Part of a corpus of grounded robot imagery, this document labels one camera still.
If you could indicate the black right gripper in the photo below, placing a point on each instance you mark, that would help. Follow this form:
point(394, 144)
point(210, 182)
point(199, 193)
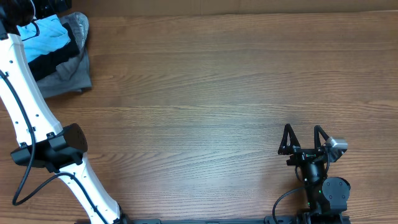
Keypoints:
point(303, 154)

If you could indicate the light blue t-shirt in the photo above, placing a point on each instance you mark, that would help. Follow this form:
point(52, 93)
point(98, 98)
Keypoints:
point(43, 36)

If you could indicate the black folded shirt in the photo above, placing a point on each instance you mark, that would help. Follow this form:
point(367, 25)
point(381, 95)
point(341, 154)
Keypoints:
point(45, 65)

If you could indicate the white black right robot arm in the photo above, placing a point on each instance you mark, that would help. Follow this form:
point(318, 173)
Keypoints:
point(326, 196)

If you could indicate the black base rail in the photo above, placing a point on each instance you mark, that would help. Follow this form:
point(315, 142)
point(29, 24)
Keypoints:
point(265, 220)

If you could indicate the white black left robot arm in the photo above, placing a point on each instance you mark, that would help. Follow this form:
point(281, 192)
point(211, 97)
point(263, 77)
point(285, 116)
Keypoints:
point(43, 141)

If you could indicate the grey folded shirt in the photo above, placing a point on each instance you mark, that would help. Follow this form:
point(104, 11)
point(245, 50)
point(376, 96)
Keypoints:
point(73, 75)

